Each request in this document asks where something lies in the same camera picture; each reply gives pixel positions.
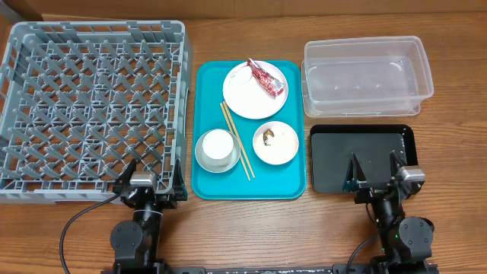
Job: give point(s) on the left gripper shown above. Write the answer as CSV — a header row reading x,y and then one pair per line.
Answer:
x,y
179,187

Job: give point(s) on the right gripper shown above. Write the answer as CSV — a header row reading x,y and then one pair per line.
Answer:
x,y
375,189

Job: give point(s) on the grey bowl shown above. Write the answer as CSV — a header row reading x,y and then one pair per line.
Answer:
x,y
214,166

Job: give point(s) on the white paper cup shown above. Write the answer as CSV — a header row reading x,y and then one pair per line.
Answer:
x,y
217,144

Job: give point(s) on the small white bowl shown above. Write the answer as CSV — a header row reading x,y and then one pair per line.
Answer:
x,y
284,146

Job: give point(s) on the brown food scrap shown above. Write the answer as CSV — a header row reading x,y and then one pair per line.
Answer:
x,y
268,136

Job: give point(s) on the red snack wrapper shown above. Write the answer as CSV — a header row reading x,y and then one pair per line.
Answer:
x,y
271,85

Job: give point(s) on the white tissue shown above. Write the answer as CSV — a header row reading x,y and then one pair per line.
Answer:
x,y
241,76

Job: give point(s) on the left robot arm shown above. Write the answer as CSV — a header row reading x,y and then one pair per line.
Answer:
x,y
135,241

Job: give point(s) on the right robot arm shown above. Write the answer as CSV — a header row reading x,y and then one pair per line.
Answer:
x,y
406,241

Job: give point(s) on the grey dishwasher rack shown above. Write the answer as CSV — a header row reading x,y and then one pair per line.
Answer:
x,y
81,99

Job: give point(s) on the black tray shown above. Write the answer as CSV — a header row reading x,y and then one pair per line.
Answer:
x,y
332,147

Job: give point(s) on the teal serving tray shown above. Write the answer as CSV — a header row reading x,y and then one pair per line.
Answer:
x,y
285,181

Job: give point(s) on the clear plastic bin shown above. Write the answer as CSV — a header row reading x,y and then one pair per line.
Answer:
x,y
368,76

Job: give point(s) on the wooden chopstick left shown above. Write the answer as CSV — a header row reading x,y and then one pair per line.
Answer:
x,y
235,139

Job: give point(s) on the wooden chopstick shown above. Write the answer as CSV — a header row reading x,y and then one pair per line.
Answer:
x,y
235,139
245,160

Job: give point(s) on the wooden chopstick right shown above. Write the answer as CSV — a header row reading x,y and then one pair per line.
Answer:
x,y
245,160

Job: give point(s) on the large white plate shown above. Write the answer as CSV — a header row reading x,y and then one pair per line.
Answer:
x,y
250,100

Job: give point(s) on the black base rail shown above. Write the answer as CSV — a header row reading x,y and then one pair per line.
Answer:
x,y
335,269

